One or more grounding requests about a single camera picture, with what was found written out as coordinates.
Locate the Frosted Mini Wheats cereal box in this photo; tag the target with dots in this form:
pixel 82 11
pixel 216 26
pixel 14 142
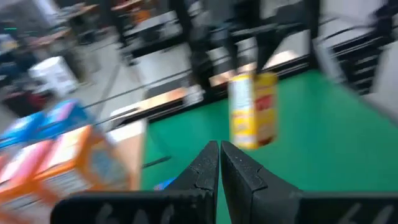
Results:
pixel 18 169
pixel 102 168

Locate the Corn Pops cereal box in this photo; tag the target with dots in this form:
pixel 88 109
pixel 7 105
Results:
pixel 253 109

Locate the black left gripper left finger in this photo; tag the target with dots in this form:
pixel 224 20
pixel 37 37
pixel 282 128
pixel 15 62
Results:
pixel 186 202

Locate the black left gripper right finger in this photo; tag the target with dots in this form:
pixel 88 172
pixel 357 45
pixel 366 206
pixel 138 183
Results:
pixel 255 199

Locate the white bucket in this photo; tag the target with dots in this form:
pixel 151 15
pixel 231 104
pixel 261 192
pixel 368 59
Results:
pixel 53 74

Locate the Rice Krispies cereal box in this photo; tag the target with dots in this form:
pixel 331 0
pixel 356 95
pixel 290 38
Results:
pixel 18 127
pixel 65 116
pixel 164 184

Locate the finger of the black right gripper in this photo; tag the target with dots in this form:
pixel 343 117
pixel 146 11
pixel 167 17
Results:
pixel 231 51
pixel 267 49

